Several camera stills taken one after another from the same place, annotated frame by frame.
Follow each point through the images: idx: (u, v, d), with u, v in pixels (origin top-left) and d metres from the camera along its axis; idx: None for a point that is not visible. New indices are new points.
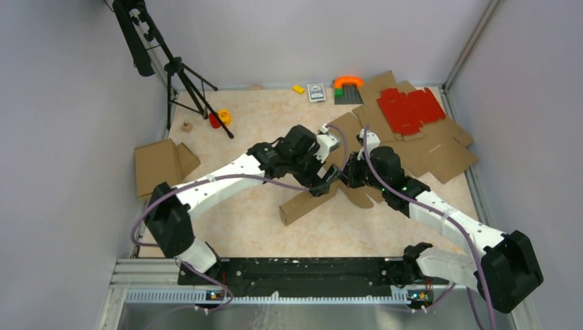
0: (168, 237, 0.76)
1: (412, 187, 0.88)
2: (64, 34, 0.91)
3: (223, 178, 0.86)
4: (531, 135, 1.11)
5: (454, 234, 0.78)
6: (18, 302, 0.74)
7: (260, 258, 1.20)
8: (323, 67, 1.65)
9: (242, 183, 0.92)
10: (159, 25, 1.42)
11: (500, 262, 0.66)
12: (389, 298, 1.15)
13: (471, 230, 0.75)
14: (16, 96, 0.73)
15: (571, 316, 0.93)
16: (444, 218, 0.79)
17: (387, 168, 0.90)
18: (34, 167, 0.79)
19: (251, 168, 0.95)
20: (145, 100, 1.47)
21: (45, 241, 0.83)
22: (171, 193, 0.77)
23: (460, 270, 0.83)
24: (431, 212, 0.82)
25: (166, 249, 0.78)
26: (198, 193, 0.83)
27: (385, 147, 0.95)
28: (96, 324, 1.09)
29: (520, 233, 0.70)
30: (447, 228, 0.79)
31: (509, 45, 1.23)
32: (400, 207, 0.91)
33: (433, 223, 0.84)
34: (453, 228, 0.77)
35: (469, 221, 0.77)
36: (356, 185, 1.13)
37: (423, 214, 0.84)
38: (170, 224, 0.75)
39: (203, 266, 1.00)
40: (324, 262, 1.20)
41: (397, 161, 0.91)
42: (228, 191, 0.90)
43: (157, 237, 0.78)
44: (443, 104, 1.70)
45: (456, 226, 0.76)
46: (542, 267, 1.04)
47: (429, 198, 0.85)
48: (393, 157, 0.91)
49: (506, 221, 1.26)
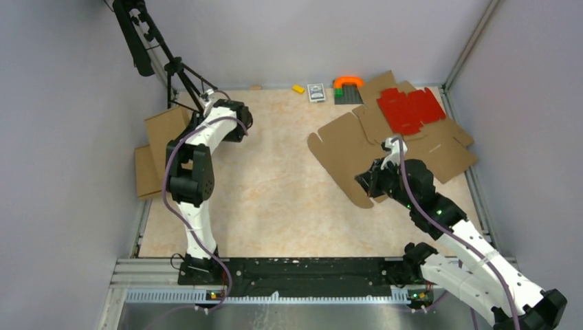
0: (201, 175, 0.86)
1: (447, 210, 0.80)
2: (64, 34, 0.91)
3: (216, 122, 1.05)
4: (531, 135, 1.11)
5: (489, 278, 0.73)
6: (18, 303, 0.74)
7: (260, 258, 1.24)
8: (322, 67, 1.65)
9: (225, 125, 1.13)
10: (159, 25, 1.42)
11: (536, 322, 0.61)
12: (390, 298, 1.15)
13: (511, 282, 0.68)
14: (17, 96, 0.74)
15: (571, 315, 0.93)
16: (483, 262, 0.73)
17: (419, 186, 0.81)
18: (33, 167, 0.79)
19: (226, 113, 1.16)
20: (144, 100, 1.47)
21: (45, 242, 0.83)
22: (181, 144, 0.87)
23: (475, 298, 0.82)
24: (469, 251, 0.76)
25: (201, 192, 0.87)
26: (203, 137, 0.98)
27: (419, 161, 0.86)
28: (95, 324, 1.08)
29: (556, 291, 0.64)
30: (483, 271, 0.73)
31: (509, 44, 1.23)
32: (430, 231, 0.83)
33: (467, 260, 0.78)
34: (491, 274, 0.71)
35: (510, 270, 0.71)
36: (376, 194, 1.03)
37: (457, 247, 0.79)
38: (196, 164, 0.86)
39: (211, 245, 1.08)
40: (324, 262, 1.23)
41: (430, 179, 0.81)
42: (216, 134, 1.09)
43: (186, 188, 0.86)
44: (443, 104, 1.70)
45: (496, 274, 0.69)
46: (544, 267, 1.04)
47: (467, 232, 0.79)
48: (426, 173, 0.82)
49: (506, 221, 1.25)
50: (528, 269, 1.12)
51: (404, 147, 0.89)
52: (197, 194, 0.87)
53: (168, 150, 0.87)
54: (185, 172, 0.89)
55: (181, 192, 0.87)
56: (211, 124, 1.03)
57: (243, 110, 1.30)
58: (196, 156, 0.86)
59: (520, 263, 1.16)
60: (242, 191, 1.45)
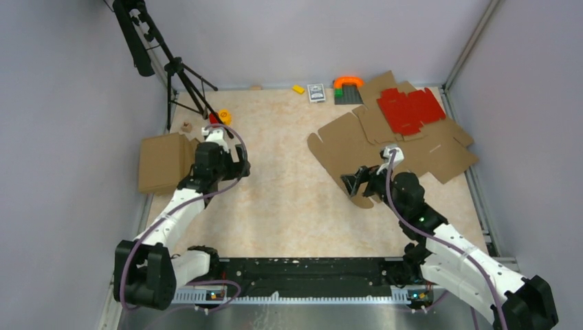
0: (158, 281, 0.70)
1: (430, 218, 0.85)
2: (64, 35, 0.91)
3: (175, 210, 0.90)
4: (531, 135, 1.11)
5: (473, 273, 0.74)
6: (18, 303, 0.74)
7: (260, 258, 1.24)
8: (322, 67, 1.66)
9: (192, 210, 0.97)
10: (159, 25, 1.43)
11: (522, 309, 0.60)
12: (389, 298, 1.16)
13: (491, 272, 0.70)
14: (17, 97, 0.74)
15: (570, 317, 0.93)
16: (463, 257, 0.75)
17: (410, 200, 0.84)
18: (34, 168, 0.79)
19: (190, 195, 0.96)
20: (144, 100, 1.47)
21: (45, 240, 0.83)
22: (137, 244, 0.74)
23: (474, 297, 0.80)
24: (450, 249, 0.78)
25: (159, 302, 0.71)
26: (159, 234, 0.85)
27: (413, 174, 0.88)
28: (95, 324, 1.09)
29: (538, 277, 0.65)
30: (466, 267, 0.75)
31: (510, 43, 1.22)
32: (416, 238, 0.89)
33: (452, 260, 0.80)
34: (472, 267, 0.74)
35: (490, 262, 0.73)
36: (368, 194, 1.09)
37: (442, 249, 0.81)
38: (150, 270, 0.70)
39: (201, 269, 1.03)
40: (324, 262, 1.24)
41: (421, 193, 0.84)
42: (183, 221, 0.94)
43: (141, 298, 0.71)
44: (443, 104, 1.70)
45: (476, 266, 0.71)
46: (545, 269, 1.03)
47: (447, 233, 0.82)
48: (418, 188, 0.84)
49: (507, 222, 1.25)
50: (527, 270, 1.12)
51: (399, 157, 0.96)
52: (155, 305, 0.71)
53: (119, 254, 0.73)
54: (144, 277, 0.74)
55: (139, 302, 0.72)
56: (171, 213, 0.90)
57: (209, 161, 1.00)
58: (152, 260, 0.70)
59: (518, 264, 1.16)
60: (242, 191, 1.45)
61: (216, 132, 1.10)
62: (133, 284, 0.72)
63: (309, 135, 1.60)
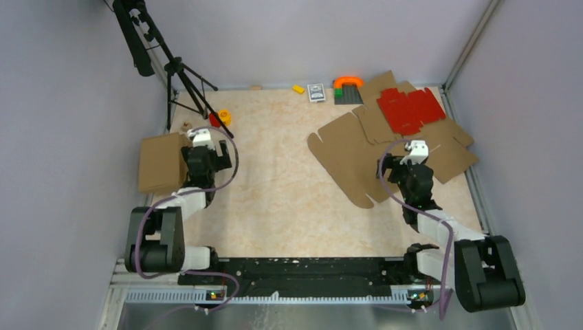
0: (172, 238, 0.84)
1: (427, 206, 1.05)
2: (64, 34, 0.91)
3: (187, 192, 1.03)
4: (531, 135, 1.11)
5: (446, 236, 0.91)
6: (18, 304, 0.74)
7: (260, 258, 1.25)
8: (322, 67, 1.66)
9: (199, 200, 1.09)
10: (159, 25, 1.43)
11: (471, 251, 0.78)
12: (389, 298, 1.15)
13: (458, 229, 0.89)
14: (16, 98, 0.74)
15: (570, 317, 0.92)
16: (438, 222, 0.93)
17: (418, 187, 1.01)
18: (32, 168, 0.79)
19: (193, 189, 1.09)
20: (145, 100, 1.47)
21: (45, 240, 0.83)
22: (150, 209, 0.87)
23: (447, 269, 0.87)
24: (431, 218, 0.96)
25: (170, 262, 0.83)
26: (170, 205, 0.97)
27: (427, 168, 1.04)
28: (96, 324, 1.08)
29: (501, 238, 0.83)
30: (440, 231, 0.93)
31: (509, 43, 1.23)
32: (412, 222, 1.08)
33: (434, 232, 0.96)
34: (443, 229, 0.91)
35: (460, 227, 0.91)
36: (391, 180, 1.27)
37: (427, 223, 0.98)
38: (165, 226, 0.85)
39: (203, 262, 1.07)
40: (324, 262, 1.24)
41: (428, 185, 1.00)
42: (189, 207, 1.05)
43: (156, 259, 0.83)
44: (443, 104, 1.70)
45: (445, 225, 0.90)
46: (544, 269, 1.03)
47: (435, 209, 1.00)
48: (427, 179, 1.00)
49: (507, 221, 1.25)
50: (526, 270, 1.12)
51: (421, 152, 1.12)
52: (167, 265, 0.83)
53: (135, 217, 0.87)
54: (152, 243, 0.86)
55: (152, 262, 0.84)
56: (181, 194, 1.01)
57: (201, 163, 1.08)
58: (167, 218, 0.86)
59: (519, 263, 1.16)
60: (242, 191, 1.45)
61: (202, 133, 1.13)
62: (144, 249, 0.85)
63: (308, 135, 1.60)
